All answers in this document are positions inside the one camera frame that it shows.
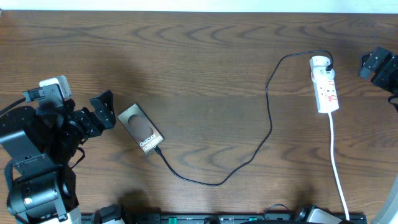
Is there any white power strip cord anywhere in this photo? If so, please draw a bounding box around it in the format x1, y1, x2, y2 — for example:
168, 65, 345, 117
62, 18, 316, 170
327, 112, 351, 222

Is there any black USB charging cable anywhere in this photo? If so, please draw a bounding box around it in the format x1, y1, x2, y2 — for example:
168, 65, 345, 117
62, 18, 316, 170
154, 49, 334, 187

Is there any Galaxy S25 Ultra smartphone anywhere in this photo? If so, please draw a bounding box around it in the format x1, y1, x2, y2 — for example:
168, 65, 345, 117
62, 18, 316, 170
118, 103, 164, 154

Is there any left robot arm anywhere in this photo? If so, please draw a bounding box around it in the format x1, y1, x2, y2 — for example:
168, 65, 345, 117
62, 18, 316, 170
1, 87, 116, 223

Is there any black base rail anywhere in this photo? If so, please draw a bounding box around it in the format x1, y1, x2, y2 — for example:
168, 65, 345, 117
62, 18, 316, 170
81, 204, 368, 224

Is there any white power strip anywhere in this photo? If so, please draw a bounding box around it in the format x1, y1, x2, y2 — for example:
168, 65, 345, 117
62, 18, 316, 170
311, 67, 339, 114

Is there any white USB charger adapter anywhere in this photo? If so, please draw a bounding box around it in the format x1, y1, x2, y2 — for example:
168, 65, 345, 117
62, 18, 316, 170
310, 55, 331, 70

